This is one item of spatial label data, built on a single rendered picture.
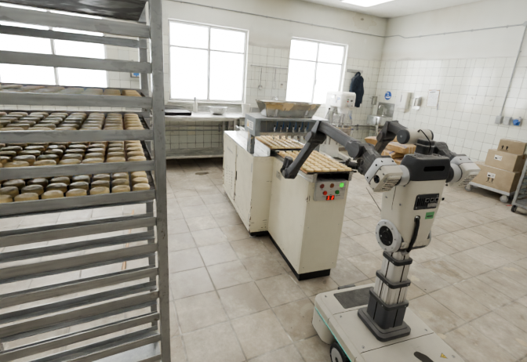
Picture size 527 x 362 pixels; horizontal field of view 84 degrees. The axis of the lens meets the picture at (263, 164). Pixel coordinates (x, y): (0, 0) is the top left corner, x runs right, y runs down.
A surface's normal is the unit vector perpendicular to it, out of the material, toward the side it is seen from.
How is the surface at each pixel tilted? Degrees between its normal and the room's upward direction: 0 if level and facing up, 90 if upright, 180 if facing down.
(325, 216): 90
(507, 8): 90
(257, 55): 90
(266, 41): 90
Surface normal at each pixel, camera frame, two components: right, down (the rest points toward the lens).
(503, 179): -0.86, 0.07
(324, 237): 0.32, 0.28
